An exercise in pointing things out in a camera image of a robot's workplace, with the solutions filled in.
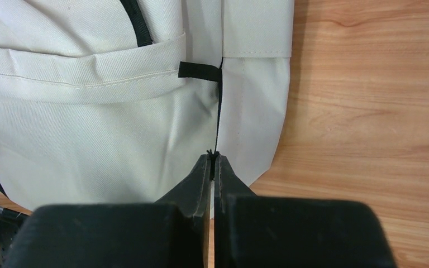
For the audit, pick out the beige canvas backpack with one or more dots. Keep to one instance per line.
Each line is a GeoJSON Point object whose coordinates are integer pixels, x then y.
{"type": "Point", "coordinates": [114, 101]}

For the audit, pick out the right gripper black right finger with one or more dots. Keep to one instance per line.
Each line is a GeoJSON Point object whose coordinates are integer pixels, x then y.
{"type": "Point", "coordinates": [251, 230]}

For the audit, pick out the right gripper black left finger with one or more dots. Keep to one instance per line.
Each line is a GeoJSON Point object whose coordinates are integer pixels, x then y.
{"type": "Point", "coordinates": [170, 232]}

